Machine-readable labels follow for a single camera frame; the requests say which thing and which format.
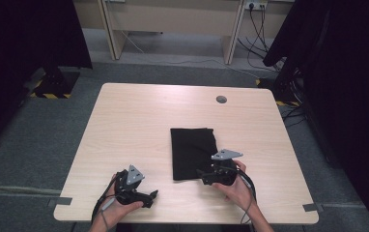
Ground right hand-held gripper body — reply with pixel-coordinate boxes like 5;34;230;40
204;148;244;187

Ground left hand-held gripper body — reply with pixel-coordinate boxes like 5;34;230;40
114;164;146;206

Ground black tank top white trim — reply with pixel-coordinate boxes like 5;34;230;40
169;127;219;182

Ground person's left hand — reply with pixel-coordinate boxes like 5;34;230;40
99;173;145;225

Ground person's right hand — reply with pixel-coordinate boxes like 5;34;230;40
211;159;255;213

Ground grey tape piece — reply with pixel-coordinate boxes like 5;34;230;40
46;196;73;208
301;202;325;214

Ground black stand base hazard tape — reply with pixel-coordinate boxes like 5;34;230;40
255;76;302;107
28;66;81;101

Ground beige floor strip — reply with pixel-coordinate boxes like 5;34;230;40
0;185;63;198

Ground black curtain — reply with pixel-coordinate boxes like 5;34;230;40
262;0;369;232
0;0;93;153

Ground beige wooden desk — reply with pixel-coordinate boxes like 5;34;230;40
97;0;247;66

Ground left hand-held gripper cable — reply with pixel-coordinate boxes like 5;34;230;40
90;170;126;232

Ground hand-held gripper cable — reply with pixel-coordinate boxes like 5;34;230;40
235;167;258;225
90;170;126;232

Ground right hand-held gripper cable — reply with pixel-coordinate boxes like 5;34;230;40
235;167;258;225

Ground black floor cables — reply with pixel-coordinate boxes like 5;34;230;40
281;105;307;129

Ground thin white floor cable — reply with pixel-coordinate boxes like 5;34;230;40
120;29;262;80

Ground black power cables bundle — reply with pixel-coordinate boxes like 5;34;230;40
236;4;287;73

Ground white wall power outlet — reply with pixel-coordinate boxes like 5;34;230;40
243;0;269;11

